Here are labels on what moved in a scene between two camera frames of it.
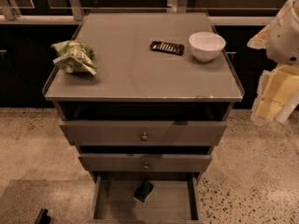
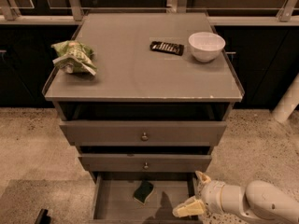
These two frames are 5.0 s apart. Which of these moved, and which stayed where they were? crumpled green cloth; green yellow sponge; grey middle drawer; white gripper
Moved: white gripper
Stayed: crumpled green cloth; grey middle drawer; green yellow sponge
